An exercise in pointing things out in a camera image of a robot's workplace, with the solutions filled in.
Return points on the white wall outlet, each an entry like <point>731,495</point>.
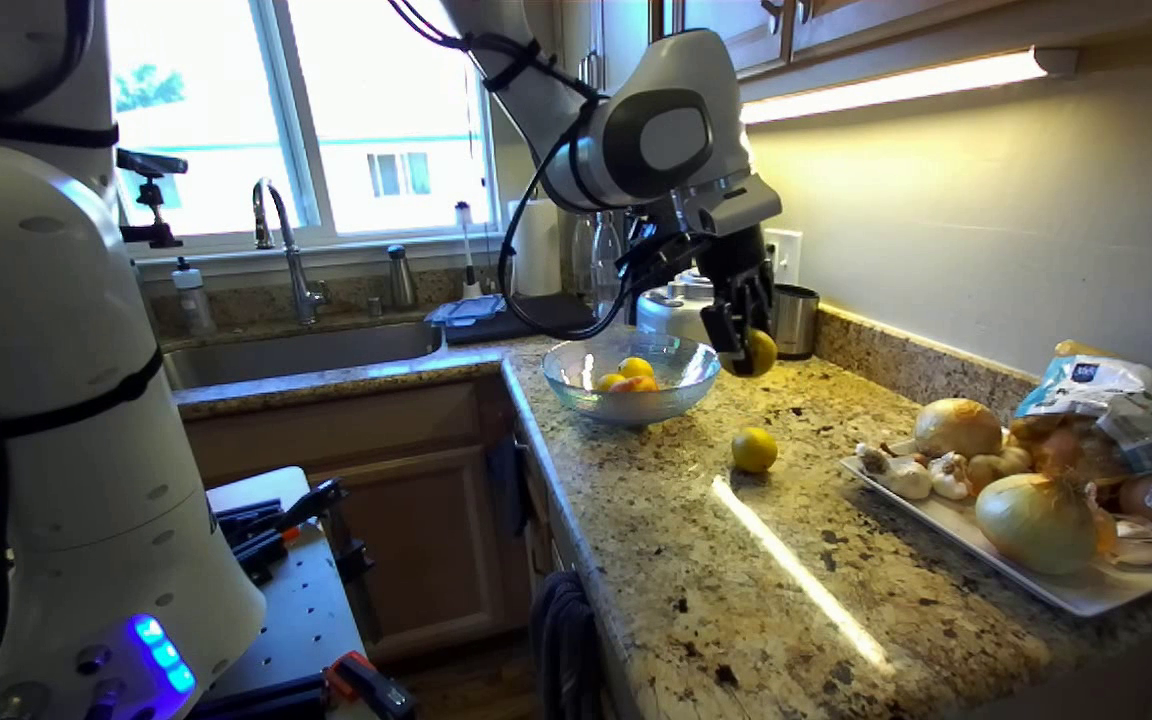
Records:
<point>787,253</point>

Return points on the white mushroom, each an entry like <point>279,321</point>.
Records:
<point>951,476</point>
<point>914,481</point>
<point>875,456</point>

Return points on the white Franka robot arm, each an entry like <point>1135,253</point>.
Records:
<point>59,400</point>

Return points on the kitchen window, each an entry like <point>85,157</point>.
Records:
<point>203,106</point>

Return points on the garlic bulb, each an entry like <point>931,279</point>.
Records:
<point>1143,543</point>

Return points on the white perforated robot table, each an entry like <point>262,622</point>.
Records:
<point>297,604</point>

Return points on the steel cup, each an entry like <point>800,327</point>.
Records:
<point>798,321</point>

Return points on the small lemon in bowl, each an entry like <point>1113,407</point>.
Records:
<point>608,382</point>

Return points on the black clamp tool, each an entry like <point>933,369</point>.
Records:
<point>279,522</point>

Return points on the large lemon in bowl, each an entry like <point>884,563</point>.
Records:
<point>638,364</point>

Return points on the wooden drawer cabinet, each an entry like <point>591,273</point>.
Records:
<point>555,533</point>

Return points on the wooden upper cabinet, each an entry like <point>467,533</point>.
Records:
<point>897,23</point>

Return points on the brown mushroom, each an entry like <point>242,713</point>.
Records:
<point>997,469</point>

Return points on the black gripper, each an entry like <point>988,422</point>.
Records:
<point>739,246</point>

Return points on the clear glass bottle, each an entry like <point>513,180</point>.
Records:
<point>602,260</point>

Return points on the dark ribbed drying mat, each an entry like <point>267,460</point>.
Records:
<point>528,318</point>

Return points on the chrome kitchen faucet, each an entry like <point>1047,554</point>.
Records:
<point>284,246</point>

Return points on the round yellow onion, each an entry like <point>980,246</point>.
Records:
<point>957,427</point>

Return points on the dark hanging towel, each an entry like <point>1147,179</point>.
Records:
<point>508,481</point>

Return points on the soap dispenser bottle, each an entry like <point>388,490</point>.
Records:
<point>191,302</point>

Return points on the under cabinet light bar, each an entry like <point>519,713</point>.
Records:
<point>897,81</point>

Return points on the blue plastic container lid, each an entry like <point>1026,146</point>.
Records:
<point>471,308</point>

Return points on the black camera on tripod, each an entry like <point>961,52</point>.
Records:
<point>144,180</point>

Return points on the red black clamp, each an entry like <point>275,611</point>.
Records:
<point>370,685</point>

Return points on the clear glass bowl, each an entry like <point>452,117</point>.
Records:
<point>634,400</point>

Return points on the large pale onion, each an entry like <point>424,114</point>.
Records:
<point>1042,522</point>

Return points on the wooden sink cabinet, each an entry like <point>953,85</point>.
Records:
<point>388,522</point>

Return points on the blue white plastic bag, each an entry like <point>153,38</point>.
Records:
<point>1117,395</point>

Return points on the white paper towel roll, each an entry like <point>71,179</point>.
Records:
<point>537,260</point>

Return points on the white rectangular tray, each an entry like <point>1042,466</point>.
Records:
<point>1002,565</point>

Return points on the blue hanging towel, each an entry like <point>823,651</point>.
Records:
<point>560,646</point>

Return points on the steel sink basin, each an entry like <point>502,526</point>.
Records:
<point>297,355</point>

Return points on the dish brush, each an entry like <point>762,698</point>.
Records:
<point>467,246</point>

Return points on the chrome sink sprayer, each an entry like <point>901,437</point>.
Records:
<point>400,279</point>

